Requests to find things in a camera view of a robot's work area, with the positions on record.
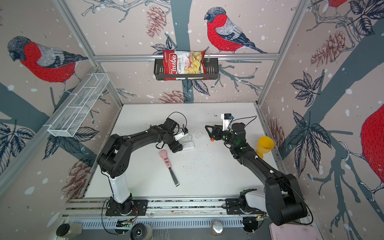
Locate white battery cover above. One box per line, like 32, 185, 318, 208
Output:
195, 132, 204, 139

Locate white remote green buttons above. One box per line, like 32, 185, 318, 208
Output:
179, 135, 195, 151

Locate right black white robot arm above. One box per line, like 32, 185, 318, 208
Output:
205, 123, 308, 226

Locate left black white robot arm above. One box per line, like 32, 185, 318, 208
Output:
98, 118, 189, 212

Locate yellow plastic cup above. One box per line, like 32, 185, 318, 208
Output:
255, 136, 275, 159

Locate red cassava chips bag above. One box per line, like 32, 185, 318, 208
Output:
163, 50, 207, 75

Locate silver round cap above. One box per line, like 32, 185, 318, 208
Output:
211, 220, 224, 236

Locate black round speaker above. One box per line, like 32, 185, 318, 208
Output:
130, 223, 153, 240

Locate pink pad corner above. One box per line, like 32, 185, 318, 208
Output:
269, 223, 323, 240

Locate black grey cylinder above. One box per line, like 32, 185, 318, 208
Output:
56, 223, 83, 238

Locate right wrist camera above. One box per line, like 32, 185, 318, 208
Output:
221, 113, 234, 131

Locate pink handled scraper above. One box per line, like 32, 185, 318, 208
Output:
159, 150, 180, 187

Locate black wall basket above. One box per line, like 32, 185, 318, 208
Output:
154, 58, 219, 81

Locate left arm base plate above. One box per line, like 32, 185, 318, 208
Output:
106, 199, 149, 217

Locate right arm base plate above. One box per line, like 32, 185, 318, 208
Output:
221, 199, 266, 216

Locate white wire mesh shelf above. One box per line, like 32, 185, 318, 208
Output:
48, 73, 110, 137

